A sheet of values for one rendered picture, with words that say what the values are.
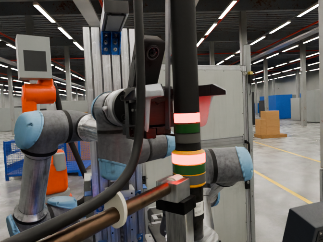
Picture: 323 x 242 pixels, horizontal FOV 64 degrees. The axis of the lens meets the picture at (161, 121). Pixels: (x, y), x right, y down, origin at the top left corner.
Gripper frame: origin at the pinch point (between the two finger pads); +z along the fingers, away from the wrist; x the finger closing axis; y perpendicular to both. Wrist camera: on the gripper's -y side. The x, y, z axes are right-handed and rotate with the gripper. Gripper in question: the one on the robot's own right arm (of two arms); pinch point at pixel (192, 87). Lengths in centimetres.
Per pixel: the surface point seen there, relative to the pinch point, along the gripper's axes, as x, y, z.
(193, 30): -0.6, -6.9, -0.1
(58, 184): -35, 113, -395
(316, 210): -71, 41, -25
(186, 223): 2.5, 16.0, 1.2
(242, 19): -834, -344, -753
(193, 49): -0.5, -4.7, -0.1
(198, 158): -0.2, 8.8, 0.4
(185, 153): 1.2, 8.1, -0.3
